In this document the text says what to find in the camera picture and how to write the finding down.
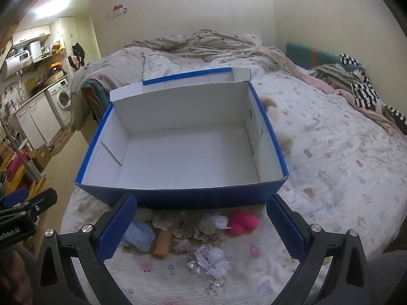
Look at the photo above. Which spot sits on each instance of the white wall cabinets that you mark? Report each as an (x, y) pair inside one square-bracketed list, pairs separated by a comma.
[(31, 35)]

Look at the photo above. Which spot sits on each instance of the light blue cloth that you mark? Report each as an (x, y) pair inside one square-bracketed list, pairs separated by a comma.
[(140, 234)]

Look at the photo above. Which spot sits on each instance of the white washing machine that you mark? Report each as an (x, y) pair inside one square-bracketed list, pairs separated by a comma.
[(60, 98)]

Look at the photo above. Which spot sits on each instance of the wall socket with plug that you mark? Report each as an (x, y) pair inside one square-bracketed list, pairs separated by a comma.
[(116, 11)]

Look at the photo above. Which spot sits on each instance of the pink plush toy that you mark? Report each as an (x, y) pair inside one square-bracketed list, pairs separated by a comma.
[(240, 223)]

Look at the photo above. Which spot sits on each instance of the black hanging bag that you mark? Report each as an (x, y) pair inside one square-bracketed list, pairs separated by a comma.
[(78, 52)]

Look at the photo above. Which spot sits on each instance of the cream lace scrunchie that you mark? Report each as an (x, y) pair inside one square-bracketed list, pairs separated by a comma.
[(167, 220)]

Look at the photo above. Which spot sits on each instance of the white base cabinets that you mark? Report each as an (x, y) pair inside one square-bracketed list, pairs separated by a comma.
[(31, 120)]

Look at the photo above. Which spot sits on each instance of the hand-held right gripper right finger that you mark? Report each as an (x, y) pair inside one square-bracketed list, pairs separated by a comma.
[(287, 227)]

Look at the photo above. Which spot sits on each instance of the beige soft block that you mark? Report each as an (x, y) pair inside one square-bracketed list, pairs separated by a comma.
[(144, 215)]

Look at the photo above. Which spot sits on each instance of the black white striped garment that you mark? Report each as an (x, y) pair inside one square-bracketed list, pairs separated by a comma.
[(365, 93)]

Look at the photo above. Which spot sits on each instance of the teal cushion with orange stripe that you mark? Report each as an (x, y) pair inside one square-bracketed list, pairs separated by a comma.
[(299, 54)]

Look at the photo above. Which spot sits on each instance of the blue cardboard box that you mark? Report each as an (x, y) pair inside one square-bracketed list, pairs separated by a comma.
[(190, 152)]

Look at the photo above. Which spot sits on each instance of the white printed bedspread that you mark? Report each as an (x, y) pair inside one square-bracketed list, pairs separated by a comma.
[(334, 171)]

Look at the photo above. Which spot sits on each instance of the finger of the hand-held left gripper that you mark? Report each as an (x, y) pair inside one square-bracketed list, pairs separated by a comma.
[(14, 197), (39, 200)]

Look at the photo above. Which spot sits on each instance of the brown floral quilt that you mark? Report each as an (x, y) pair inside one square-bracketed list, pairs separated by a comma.
[(203, 43)]

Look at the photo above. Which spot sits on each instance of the white water heater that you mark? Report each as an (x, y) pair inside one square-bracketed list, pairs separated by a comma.
[(14, 63)]

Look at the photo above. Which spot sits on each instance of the beige plush toy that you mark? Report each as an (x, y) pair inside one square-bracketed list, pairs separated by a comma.
[(286, 143)]

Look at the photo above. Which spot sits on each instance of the cardboard box on floor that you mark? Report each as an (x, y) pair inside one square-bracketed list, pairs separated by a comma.
[(41, 156)]

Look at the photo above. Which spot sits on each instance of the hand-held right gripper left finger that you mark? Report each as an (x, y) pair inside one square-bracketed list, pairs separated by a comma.
[(116, 227)]

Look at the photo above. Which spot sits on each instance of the teal and orange hanging cloths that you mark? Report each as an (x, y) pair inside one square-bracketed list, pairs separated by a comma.
[(95, 100)]

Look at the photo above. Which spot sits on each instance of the yellow storage rack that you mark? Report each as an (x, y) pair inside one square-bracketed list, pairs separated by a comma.
[(12, 173)]

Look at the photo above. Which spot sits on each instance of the cream green knitted throw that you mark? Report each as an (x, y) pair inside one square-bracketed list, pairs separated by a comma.
[(334, 70)]

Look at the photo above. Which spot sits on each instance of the white soft cloth roll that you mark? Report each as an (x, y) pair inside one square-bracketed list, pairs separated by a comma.
[(212, 223)]

